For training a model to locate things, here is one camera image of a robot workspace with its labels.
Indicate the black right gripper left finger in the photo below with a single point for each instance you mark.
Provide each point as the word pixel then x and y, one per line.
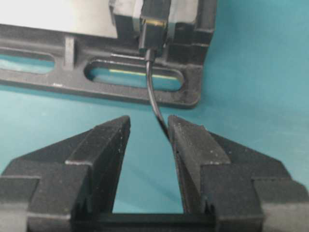
pixel 48 189

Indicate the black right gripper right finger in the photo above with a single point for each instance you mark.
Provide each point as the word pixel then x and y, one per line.
pixel 245 190

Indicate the black bench vise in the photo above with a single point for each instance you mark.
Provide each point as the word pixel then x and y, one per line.
pixel 78 36

